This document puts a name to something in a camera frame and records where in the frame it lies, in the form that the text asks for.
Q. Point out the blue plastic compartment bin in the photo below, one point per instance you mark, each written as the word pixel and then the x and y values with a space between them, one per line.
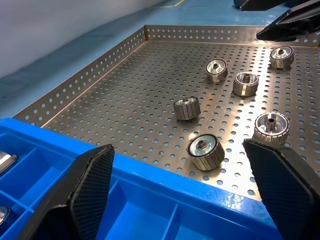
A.
pixel 150 180

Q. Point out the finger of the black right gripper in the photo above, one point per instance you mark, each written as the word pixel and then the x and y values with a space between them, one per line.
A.
pixel 257 4
pixel 295 25

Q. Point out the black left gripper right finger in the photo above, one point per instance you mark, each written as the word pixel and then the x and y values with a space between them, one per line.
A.
pixel 282 185

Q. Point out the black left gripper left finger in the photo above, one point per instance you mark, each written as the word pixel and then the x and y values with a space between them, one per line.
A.
pixel 85 190

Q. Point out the perforated metal tray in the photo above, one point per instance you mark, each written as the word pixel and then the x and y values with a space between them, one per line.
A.
pixel 125 100

